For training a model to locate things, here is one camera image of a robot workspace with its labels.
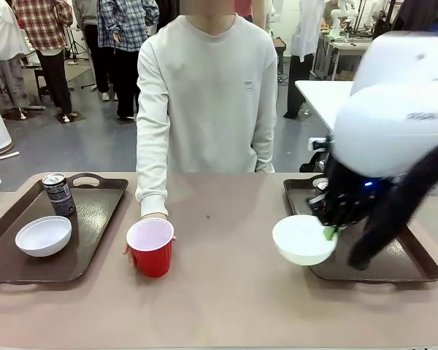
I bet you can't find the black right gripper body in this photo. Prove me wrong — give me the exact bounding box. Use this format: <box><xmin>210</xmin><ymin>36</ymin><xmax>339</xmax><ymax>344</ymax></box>
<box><xmin>306</xmin><ymin>152</ymin><xmax>393</xmax><ymax>226</ymax></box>

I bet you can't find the white plastic bowl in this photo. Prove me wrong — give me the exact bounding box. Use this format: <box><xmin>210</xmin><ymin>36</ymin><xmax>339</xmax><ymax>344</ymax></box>
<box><xmin>272</xmin><ymin>214</ymin><xmax>339</xmax><ymax>267</ymax></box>

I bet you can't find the red plastic cup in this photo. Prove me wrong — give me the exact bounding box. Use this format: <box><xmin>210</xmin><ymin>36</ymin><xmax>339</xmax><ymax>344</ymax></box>
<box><xmin>126</xmin><ymin>218</ymin><xmax>175</xmax><ymax>279</ymax></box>

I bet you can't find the black can white lettering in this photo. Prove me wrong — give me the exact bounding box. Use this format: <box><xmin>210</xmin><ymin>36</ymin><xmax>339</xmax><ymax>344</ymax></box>
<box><xmin>41</xmin><ymin>172</ymin><xmax>77</xmax><ymax>219</ymax></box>

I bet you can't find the pale grey plastic bowl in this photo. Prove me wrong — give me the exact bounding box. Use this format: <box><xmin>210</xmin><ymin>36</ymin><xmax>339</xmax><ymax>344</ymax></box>
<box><xmin>15</xmin><ymin>215</ymin><xmax>73</xmax><ymax>258</ymax></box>

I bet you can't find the person's left forearm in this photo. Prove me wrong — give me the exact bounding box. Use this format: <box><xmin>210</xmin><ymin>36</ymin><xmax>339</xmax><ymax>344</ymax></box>
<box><xmin>251</xmin><ymin>123</ymin><xmax>278</xmax><ymax>174</ymax></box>

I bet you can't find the person's right forearm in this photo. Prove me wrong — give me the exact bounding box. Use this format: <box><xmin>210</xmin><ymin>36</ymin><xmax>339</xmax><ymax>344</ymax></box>
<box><xmin>135</xmin><ymin>120</ymin><xmax>170</xmax><ymax>220</ymax></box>

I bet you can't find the person's right hand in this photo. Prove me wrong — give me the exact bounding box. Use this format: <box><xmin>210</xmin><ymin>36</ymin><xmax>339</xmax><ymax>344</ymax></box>
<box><xmin>122</xmin><ymin>214</ymin><xmax>179</xmax><ymax>271</ymax></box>

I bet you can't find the brown plastic tray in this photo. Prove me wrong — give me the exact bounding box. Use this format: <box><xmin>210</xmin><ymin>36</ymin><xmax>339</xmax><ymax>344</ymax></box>
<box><xmin>0</xmin><ymin>171</ymin><xmax>130</xmax><ymax>285</ymax></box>
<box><xmin>283</xmin><ymin>176</ymin><xmax>438</xmax><ymax>283</ymax></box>

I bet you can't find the white side table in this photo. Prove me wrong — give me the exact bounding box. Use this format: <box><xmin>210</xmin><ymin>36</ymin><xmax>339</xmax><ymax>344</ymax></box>
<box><xmin>294</xmin><ymin>79</ymin><xmax>356</xmax><ymax>133</ymax></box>

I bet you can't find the grey background workbench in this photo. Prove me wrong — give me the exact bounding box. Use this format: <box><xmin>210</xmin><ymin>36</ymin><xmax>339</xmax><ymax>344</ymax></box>
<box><xmin>312</xmin><ymin>34</ymin><xmax>374</xmax><ymax>82</ymax></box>

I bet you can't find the bystander in white coat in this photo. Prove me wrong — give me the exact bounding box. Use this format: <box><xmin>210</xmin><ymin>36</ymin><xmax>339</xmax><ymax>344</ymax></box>
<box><xmin>284</xmin><ymin>0</ymin><xmax>328</xmax><ymax>120</ymax></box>

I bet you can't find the person in beige sweatshirt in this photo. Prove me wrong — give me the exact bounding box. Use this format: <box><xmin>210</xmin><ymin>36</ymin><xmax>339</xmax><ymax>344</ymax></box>
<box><xmin>135</xmin><ymin>0</ymin><xmax>279</xmax><ymax>174</ymax></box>

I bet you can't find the bystander in black jacket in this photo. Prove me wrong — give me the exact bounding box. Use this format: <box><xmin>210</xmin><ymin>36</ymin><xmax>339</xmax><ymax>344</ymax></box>
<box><xmin>393</xmin><ymin>0</ymin><xmax>438</xmax><ymax>34</ymax></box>

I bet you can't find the bystander in blue plaid shirt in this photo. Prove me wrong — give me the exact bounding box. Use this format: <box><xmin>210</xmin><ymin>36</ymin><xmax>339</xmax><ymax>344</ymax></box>
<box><xmin>96</xmin><ymin>0</ymin><xmax>161</xmax><ymax>121</ymax></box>

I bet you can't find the bystander in black trousers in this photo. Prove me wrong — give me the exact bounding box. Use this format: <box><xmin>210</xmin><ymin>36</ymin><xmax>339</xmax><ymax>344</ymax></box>
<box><xmin>72</xmin><ymin>0</ymin><xmax>112</xmax><ymax>103</ymax></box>

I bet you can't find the black chair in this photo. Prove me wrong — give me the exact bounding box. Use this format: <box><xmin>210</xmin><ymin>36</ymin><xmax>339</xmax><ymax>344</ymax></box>
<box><xmin>33</xmin><ymin>66</ymin><xmax>50</xmax><ymax>105</ymax></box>

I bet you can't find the bystander in red plaid shirt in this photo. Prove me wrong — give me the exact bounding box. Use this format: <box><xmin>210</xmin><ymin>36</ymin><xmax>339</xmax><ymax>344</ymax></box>
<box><xmin>12</xmin><ymin>0</ymin><xmax>75</xmax><ymax>123</ymax></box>

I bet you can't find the bystander in white jacket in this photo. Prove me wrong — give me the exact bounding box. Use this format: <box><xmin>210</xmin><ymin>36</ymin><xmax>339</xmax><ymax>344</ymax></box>
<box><xmin>0</xmin><ymin>0</ymin><xmax>31</xmax><ymax>114</ymax></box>

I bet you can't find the black braided cable sleeve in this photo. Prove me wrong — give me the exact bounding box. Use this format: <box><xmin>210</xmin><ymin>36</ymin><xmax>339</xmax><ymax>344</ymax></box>
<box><xmin>347</xmin><ymin>140</ymin><xmax>438</xmax><ymax>272</ymax></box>

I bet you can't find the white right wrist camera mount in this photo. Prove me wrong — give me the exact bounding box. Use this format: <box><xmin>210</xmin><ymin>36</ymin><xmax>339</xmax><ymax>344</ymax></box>
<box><xmin>299</xmin><ymin>136</ymin><xmax>333</xmax><ymax>174</ymax></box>

